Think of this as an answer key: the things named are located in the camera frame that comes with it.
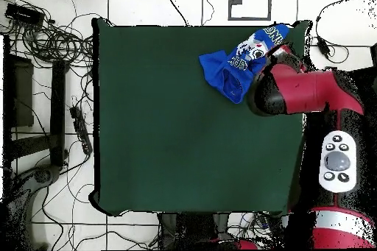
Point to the blue printed t-shirt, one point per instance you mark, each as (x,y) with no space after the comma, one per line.
(215,68)

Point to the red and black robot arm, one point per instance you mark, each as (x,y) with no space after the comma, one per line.
(318,89)

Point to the black power adapter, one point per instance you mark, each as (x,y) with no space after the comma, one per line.
(323,46)

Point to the dark green table cloth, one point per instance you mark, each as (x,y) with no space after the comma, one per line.
(162,145)

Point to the black power strip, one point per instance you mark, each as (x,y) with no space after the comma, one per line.
(81,130)

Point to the black electronics box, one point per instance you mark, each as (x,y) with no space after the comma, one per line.
(25,14)

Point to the black floor stand base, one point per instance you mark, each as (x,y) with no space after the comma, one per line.
(44,174)

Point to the grey square floor frame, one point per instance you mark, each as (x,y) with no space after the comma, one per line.
(269,0)

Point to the black metal frame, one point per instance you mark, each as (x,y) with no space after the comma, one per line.
(58,100)

